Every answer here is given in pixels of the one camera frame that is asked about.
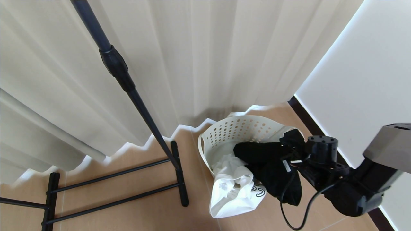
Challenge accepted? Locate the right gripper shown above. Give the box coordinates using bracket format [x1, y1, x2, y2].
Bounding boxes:
[281, 149, 310, 177]

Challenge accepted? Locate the black knitted garment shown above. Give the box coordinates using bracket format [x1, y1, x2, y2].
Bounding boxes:
[233, 128, 306, 207]

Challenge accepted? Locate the white laundry basket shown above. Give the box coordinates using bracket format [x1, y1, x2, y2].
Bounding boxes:
[198, 112, 306, 180]

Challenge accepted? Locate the black clothes rack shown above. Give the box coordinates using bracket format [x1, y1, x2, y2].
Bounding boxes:
[0, 0, 190, 231]

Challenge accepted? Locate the white printed garment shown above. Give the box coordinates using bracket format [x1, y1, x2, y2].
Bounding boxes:
[209, 154, 267, 219]

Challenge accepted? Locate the beige curtain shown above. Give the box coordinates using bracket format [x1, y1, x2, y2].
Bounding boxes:
[0, 0, 365, 185]

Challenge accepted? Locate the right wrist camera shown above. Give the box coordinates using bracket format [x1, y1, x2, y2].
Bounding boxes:
[279, 128, 306, 152]

